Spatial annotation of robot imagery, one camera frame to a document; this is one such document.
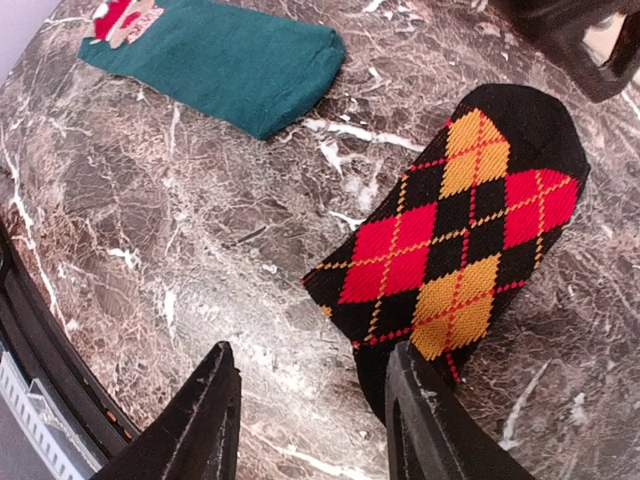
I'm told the green christmas bear sock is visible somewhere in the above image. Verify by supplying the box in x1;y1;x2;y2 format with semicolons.
79;1;346;140

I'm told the white slotted cable duct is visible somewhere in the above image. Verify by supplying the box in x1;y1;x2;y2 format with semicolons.
1;350;106;479

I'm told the black red yellow argyle sock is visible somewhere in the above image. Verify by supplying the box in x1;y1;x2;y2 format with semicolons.
302;84;590;418

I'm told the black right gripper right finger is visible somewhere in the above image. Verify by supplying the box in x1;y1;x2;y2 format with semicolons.
385;342;532;480

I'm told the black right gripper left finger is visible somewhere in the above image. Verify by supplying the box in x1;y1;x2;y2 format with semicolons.
93;341;241;480

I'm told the black front table rail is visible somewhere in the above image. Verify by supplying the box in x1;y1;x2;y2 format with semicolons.
1;227;139;460

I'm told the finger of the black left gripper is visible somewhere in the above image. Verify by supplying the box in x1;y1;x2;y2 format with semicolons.
509;0;639;103

